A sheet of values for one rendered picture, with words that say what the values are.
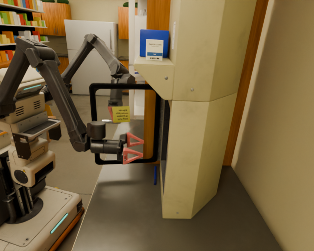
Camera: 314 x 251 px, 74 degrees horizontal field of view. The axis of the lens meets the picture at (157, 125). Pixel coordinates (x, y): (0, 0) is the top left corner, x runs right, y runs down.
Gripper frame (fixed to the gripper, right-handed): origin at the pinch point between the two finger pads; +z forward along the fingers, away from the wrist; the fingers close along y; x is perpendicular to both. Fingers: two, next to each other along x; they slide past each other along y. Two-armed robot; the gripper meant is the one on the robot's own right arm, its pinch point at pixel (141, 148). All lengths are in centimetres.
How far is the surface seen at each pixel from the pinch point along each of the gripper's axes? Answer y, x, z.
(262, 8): 26, -54, 46
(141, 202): -8.3, 21.6, 1.1
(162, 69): -12.6, -34.8, 5.0
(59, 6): 512, -53, -221
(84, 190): 99, 124, -61
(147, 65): -12.5, -35.4, 0.8
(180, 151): -14.4, -9.0, 13.0
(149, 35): 7.4, -41.7, 1.0
